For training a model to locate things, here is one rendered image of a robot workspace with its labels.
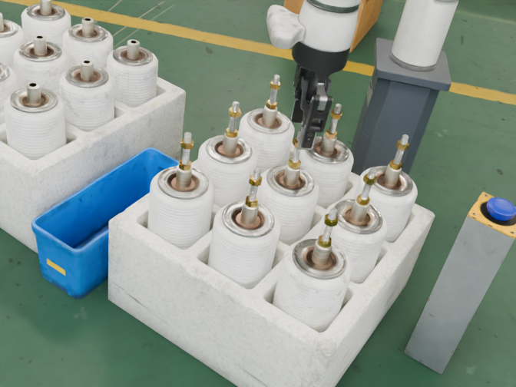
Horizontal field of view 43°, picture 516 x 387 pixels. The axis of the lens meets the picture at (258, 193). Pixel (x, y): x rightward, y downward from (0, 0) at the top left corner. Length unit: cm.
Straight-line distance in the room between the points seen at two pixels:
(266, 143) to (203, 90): 61
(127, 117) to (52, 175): 19
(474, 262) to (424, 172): 62
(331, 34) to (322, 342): 40
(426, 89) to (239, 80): 61
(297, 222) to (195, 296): 19
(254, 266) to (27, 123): 44
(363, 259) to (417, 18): 50
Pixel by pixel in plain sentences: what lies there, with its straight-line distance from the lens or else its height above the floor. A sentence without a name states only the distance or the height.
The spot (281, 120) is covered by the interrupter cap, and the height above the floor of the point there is 25.
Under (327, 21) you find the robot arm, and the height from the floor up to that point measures 53.
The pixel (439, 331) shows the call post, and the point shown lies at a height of 9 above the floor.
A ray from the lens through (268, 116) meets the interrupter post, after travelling 113.
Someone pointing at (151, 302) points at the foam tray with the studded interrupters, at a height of 6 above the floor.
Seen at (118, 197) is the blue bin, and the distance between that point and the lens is 126.
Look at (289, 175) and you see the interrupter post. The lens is 100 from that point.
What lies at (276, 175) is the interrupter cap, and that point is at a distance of 102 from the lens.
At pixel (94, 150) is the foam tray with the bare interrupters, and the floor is 16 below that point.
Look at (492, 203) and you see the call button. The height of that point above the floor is 33.
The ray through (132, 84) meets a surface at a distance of 127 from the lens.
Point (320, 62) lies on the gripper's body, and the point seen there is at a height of 48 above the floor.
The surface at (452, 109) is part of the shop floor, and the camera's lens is 189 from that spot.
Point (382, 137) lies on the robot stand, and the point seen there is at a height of 15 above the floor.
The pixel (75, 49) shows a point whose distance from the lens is 134.
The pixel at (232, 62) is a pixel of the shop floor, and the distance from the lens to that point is 185.
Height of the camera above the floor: 86
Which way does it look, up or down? 39 degrees down
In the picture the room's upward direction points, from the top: 11 degrees clockwise
